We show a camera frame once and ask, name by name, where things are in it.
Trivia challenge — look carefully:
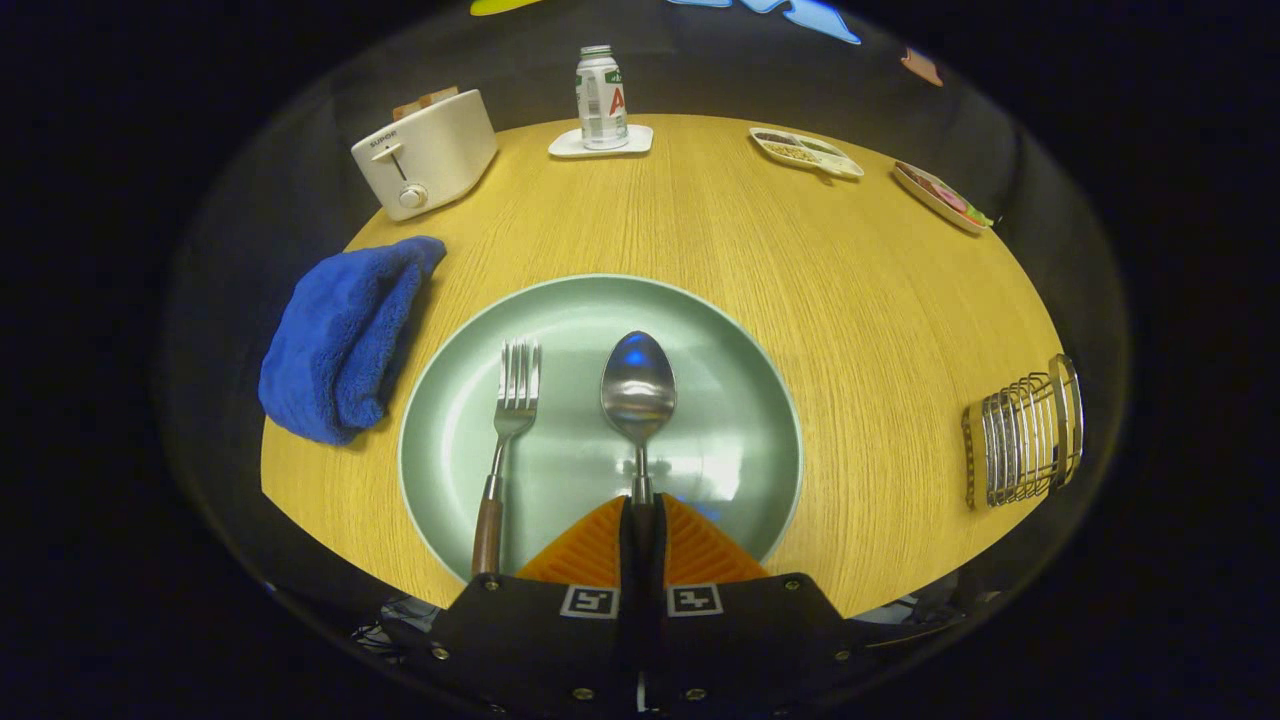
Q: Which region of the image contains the white square coaster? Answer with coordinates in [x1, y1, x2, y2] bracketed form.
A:
[547, 124, 655, 159]

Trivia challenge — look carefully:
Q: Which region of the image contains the pale green round plate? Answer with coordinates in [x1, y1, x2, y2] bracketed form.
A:
[397, 274, 804, 586]

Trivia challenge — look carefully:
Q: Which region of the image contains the toast slice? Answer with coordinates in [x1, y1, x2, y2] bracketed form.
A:
[392, 86, 461, 122]

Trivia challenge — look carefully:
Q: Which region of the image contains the white toaster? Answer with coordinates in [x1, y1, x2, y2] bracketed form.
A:
[350, 88, 499, 222]

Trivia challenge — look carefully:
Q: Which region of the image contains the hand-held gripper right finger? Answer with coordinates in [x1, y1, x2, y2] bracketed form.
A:
[640, 493, 906, 716]

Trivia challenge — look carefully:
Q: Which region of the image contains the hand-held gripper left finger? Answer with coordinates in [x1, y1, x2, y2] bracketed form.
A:
[385, 495, 642, 716]

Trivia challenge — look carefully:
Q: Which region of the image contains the plate of toy food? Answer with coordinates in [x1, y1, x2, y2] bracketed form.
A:
[892, 160, 996, 235]

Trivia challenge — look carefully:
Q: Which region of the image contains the metal wire cutlery rack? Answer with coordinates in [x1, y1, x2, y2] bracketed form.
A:
[962, 353, 1085, 510]

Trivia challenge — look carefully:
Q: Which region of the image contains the white drink bottle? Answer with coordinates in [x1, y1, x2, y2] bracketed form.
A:
[575, 44, 630, 151]

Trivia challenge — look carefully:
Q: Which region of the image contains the wooden handled metal fork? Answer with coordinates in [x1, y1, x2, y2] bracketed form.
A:
[471, 338, 542, 579]

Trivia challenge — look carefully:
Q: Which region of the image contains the blue folded towel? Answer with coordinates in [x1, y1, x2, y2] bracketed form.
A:
[258, 235, 448, 446]

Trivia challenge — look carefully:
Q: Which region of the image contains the white divided snack dish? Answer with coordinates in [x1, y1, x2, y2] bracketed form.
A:
[749, 127, 866, 182]

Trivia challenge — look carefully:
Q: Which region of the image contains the wooden handled metal spoon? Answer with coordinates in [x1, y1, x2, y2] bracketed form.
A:
[600, 330, 678, 507]

